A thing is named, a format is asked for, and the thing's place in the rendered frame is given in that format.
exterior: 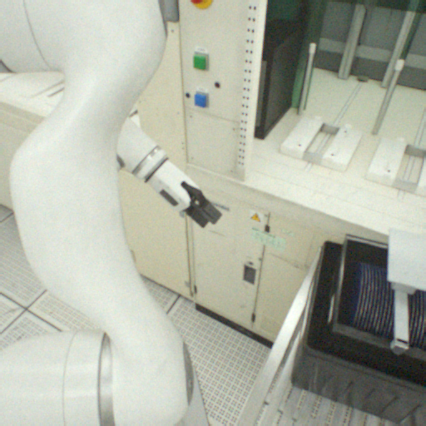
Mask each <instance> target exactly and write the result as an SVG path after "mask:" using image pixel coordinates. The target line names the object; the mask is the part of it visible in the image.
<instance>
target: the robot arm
mask: <svg viewBox="0 0 426 426"><path fill-rule="evenodd" d="M167 28H168V21H167V15H166V5H165V2H164V0H0V74H5V73H27V72H62V73H63V74H64V78H65V88H64V93H63V96H62V99H61V100H60V101H59V103H58V104H57V106H55V108H54V109H53V110H52V111H51V113H50V114H49V115H48V117H47V118H46V119H45V120H44V121H43V122H42V123H41V124H39V125H38V126H37V127H36V128H35V129H34V130H33V132H32V133H31V134H30V135H29V136H28V137H27V139H26V140H24V141H23V142H22V144H21V145H20V147H18V150H17V152H16V153H15V155H14V157H13V159H12V163H11V169H10V190H11V196H12V204H13V209H14V212H15V216H16V222H17V228H18V232H19V236H20V239H21V242H22V248H23V250H24V254H26V257H27V260H28V262H29V264H30V266H31V268H32V271H33V273H34V275H35V276H36V277H37V279H38V280H39V281H40V283H41V284H43V285H44V287H45V288H46V290H48V291H49V292H50V293H51V294H52V295H53V296H54V297H56V298H57V299H59V300H60V301H61V302H63V303H65V304H66V305H67V306H69V307H70V308H72V309H74V310H77V311H78V312H80V313H82V314H83V315H85V316H86V317H87V318H89V319H90V320H93V321H94V322H96V324H97V325H99V326H100V327H101V328H95V329H78V330H68V331H58V332H51V333H45V334H40V335H35V336H31V337H27V338H25V339H20V340H17V341H15V342H13V343H11V344H10V345H9V346H8V347H6V348H5V349H2V350H1V351H0V426H183V423H182V422H181V419H182V418H183V416H184V415H185V414H186V411H187V409H188V408H189V405H190V403H191V400H192V397H193V387H194V378H193V368H192V363H191V357H190V353H189V349H188V346H186V342H185V341H184V339H183V337H182V335H181V333H180V331H179V330H178V328H177V327H176V326H175V325H174V324H173V322H172V321H171V319H170V318H169V316H168V315H167V314H166V312H165V311H164V310H163V308H162V307H161V305H160V304H159V303H158V302H157V300H155V299H154V297H153V296H152V295H151V292H150V291H149V290H148V289H147V287H146V286H145V284H144V282H143V281H142V279H141V276H140V274H139V271H138V270H137V268H136V267H135V264H134V261H133V259H132V256H131V252H130V249H129V245H128V242H127V238H126V230H125V226H124V219H123V213H122V206H121V193H120V186H119V177H118V172H119V171H120V170H121V169H122V168H125V169H127V170H128V171H129V172H130V173H131V174H132V175H133V176H135V177H136V178H137V179H138V181H142V179H143V178H145V179H146V180H145V181H144V183H145V184H146V183H148V184H149V186H150V187H151V188H152V189H154V191H155V192H156V193H157V194H158V195H159V196H160V197H161V198H162V200H163V201H164V202H165V203H166V204H167V205H168V206H169V207H170V208H171V209H173V210H174V211H177V212H179V211H184V212H185V213H186V214H187V215H188V216H191V219H193V220H194V222H195V223H196V224H197V225H199V226H200V227H201V228H202V229H204V228H205V227H206V225H207V224H208V223H209V222H210V223H211V224H212V225H215V224H216V223H217V222H218V221H219V219H220V218H221V217H222V213H221V212H220V211H219V210H218V209H217V208H215V207H214V206H213V205H212V204H211V203H210V202H209V201H208V200H207V199H206V196H204V195H203V192H202V190H200V188H199V187H198V186H197V184H196V183H195V182H192V181H191V180H190V179H189V177H188V176H187V175H186V174H184V173H183V172H182V171H181V170H180V169H178V168H177V167H176V166H174V165H172V164H171V163H170V162H169V161H168V160H169V157H167V158H165V157H164V156H165V155H166V152H165V151H164V150H163V149H162V148H161V147H159V146H158V145H157V144H156V143H155V142H154V141H153V140H152V139H151V138H150V137H149V136H148V135H147V134H146V133H145V132H144V131H143V130H142V129H141V128H140V127H139V126H137V125H136V123H135V122H134V121H133V120H132V119H130V118H129V117H128V115H129V114H130V112H131V110H132V108H133V106H134V105H135V103H136V101H137V99H138V98H140V96H141V94H142V93H143V92H144V91H145V90H146V87H147V85H148V84H149V82H150V81H151V79H152V78H153V76H154V75H155V73H156V70H157V68H159V66H160V65H161V61H162V59H163V56H164V53H165V50H166V41H167V37H168V30H167ZM191 198H193V201H191ZM196 202H197V203H198V204H199V205H198V204H196ZM197 209H198V210H197Z"/></svg>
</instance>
